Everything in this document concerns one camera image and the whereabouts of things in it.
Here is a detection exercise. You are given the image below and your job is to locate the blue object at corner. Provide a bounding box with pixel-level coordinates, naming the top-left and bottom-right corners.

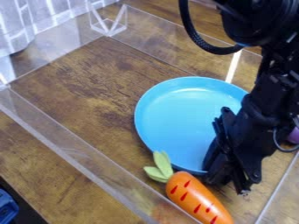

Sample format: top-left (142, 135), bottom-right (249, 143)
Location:
top-left (0, 189), bottom-right (19, 224)

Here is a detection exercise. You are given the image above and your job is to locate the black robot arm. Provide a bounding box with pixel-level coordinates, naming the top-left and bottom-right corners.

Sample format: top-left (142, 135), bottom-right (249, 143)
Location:
top-left (202, 0), bottom-right (299, 194)

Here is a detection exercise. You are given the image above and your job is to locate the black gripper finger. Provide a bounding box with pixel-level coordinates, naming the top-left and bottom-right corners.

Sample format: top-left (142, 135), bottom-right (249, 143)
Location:
top-left (202, 139), bottom-right (221, 175)
top-left (203, 153), bottom-right (237, 185)

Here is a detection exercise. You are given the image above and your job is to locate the clear acrylic enclosure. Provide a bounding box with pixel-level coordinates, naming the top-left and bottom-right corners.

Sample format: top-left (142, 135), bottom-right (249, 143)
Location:
top-left (0, 3), bottom-right (299, 224)

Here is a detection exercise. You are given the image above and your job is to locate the white patterned curtain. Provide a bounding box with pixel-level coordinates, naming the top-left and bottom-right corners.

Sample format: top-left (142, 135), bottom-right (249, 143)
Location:
top-left (0, 0), bottom-right (118, 58)

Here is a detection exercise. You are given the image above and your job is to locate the orange toy carrot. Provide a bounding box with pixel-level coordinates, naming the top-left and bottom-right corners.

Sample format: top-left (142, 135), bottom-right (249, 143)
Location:
top-left (145, 151), bottom-right (234, 224)

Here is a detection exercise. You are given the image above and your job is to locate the blue plastic plate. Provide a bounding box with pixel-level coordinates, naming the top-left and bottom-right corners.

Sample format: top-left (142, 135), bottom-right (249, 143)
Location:
top-left (135, 76), bottom-right (247, 175)

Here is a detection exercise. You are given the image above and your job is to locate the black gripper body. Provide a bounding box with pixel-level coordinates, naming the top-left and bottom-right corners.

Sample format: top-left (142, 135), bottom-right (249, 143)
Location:
top-left (213, 94), bottom-right (294, 194)

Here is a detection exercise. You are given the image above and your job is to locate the black corrugated cable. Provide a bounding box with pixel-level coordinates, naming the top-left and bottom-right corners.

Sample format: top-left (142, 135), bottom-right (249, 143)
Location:
top-left (178, 0), bottom-right (247, 56)

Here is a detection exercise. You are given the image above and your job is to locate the purple toy eggplant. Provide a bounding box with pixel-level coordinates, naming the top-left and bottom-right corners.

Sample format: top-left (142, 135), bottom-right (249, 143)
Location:
top-left (287, 128), bottom-right (299, 144)

